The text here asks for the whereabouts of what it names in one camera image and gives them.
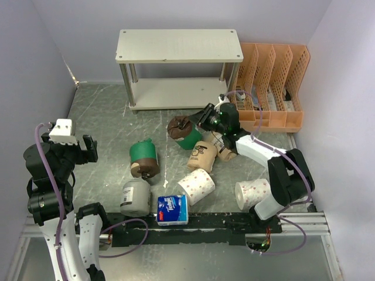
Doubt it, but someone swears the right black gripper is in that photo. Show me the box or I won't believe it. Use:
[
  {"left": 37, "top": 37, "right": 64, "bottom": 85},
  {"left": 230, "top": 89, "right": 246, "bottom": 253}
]
[{"left": 187, "top": 103, "right": 227, "bottom": 135}]

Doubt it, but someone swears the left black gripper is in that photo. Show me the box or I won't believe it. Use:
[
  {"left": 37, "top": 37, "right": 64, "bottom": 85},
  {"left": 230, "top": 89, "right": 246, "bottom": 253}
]
[{"left": 40, "top": 132, "right": 97, "bottom": 179}]

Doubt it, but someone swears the green brown paper roll labelled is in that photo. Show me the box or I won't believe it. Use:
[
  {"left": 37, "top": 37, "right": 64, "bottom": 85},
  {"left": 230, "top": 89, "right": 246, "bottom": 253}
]
[{"left": 167, "top": 115, "right": 203, "bottom": 150}]

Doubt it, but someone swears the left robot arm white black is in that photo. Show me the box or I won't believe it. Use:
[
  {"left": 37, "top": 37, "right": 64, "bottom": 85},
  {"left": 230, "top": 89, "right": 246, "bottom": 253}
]
[{"left": 23, "top": 133, "right": 110, "bottom": 280}]

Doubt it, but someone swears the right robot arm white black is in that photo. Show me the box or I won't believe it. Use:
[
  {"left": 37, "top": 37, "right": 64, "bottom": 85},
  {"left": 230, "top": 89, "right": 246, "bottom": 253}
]
[{"left": 188, "top": 102, "right": 315, "bottom": 233}]

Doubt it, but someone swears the beige two-tier shelf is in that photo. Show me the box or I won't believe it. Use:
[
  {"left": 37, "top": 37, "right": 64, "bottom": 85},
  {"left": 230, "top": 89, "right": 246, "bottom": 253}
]
[{"left": 115, "top": 29, "right": 244, "bottom": 112}]

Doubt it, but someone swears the tan cartoon paper roll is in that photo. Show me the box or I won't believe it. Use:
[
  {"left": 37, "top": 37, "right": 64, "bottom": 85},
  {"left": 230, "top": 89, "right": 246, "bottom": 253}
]
[{"left": 187, "top": 141, "right": 217, "bottom": 173}]

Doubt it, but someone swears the tan barcode paper roll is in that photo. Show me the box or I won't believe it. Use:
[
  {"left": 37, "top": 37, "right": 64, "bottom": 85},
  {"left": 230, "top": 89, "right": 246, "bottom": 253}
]
[{"left": 206, "top": 132, "right": 237, "bottom": 162}]

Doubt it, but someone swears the green brown paper roll left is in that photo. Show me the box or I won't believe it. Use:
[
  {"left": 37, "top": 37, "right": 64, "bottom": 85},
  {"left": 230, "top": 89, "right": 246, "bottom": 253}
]
[{"left": 129, "top": 138, "right": 160, "bottom": 179}]

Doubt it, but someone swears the grey wrapped paper roll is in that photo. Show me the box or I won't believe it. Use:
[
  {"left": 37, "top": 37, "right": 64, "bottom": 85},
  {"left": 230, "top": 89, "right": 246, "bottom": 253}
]
[{"left": 120, "top": 178, "right": 151, "bottom": 218}]

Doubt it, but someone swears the white dotted paper roll centre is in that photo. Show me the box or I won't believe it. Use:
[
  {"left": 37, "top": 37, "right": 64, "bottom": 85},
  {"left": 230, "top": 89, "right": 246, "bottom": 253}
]
[{"left": 178, "top": 169, "right": 216, "bottom": 206}]

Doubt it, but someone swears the white dotted paper roll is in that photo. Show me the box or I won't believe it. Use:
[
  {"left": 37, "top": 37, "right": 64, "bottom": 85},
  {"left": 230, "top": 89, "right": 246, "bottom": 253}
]
[
  {"left": 234, "top": 179, "right": 271, "bottom": 211},
  {"left": 178, "top": 169, "right": 216, "bottom": 206}
]

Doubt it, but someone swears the orange plastic file organizer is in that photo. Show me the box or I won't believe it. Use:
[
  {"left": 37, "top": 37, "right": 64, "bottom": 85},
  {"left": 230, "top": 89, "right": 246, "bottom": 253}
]
[{"left": 230, "top": 43, "right": 310, "bottom": 133}]

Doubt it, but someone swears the white dotted paper roll right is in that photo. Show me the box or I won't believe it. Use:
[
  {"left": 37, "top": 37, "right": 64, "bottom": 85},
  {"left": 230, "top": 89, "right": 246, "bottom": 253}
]
[{"left": 234, "top": 179, "right": 271, "bottom": 211}]

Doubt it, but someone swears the blue Tempo tissue pack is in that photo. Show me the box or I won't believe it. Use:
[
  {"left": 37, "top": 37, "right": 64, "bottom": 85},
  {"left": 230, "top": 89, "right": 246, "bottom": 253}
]
[{"left": 156, "top": 195, "right": 189, "bottom": 226}]

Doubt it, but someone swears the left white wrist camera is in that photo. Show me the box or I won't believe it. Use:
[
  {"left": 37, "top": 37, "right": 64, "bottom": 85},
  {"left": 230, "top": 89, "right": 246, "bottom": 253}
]
[{"left": 49, "top": 118, "right": 78, "bottom": 146}]

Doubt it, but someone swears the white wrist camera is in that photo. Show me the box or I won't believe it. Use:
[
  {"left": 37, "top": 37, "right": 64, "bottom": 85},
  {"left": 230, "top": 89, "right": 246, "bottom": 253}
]
[
  {"left": 49, "top": 118, "right": 78, "bottom": 146},
  {"left": 215, "top": 94, "right": 230, "bottom": 112}
]

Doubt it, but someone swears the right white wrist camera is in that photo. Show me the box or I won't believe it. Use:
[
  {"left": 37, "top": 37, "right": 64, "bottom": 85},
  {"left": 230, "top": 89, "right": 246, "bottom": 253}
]
[{"left": 215, "top": 94, "right": 230, "bottom": 112}]

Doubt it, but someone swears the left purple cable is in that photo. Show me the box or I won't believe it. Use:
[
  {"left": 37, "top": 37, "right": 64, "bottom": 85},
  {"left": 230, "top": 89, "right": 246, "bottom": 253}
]
[{"left": 34, "top": 122, "right": 149, "bottom": 281}]

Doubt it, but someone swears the purple cable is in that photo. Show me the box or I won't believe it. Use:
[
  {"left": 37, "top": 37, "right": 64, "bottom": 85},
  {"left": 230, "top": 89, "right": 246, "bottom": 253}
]
[
  {"left": 219, "top": 90, "right": 312, "bottom": 256},
  {"left": 34, "top": 122, "right": 149, "bottom": 281}
]

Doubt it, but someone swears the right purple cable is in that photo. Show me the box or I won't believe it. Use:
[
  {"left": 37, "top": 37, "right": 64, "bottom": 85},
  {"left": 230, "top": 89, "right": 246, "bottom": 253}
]
[{"left": 219, "top": 90, "right": 312, "bottom": 256}]

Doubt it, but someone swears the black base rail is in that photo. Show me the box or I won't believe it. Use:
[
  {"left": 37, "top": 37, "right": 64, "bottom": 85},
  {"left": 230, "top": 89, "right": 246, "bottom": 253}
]
[{"left": 110, "top": 213, "right": 282, "bottom": 247}]

